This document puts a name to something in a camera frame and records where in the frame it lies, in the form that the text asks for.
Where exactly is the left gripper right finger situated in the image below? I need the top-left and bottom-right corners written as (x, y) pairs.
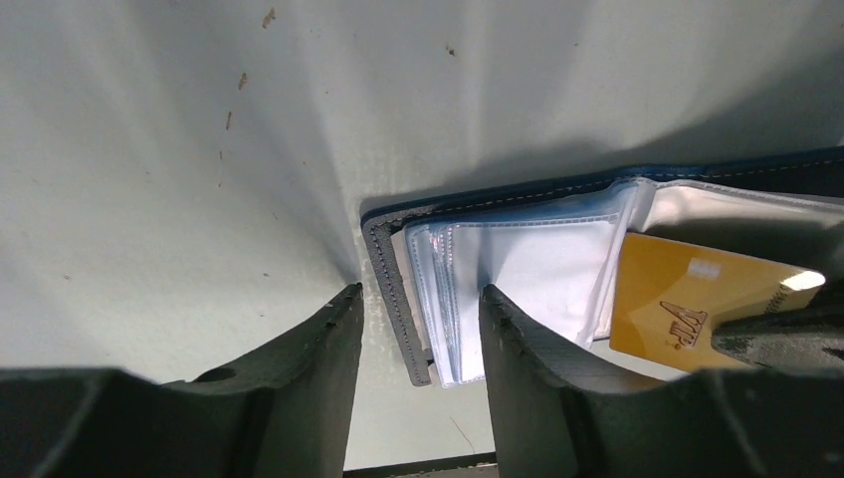
top-left (479, 286), bottom-right (843, 477)

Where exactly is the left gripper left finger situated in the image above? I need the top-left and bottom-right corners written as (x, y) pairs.
top-left (1, 284), bottom-right (364, 477)

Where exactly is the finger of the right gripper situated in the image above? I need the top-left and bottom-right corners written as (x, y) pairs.
top-left (711, 280), bottom-right (843, 369)

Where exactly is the orange credit card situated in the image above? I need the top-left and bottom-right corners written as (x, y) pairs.
top-left (609, 233), bottom-right (826, 372)

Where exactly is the blue card holder wallet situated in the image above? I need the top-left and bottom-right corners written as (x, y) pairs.
top-left (360, 146), bottom-right (843, 388)

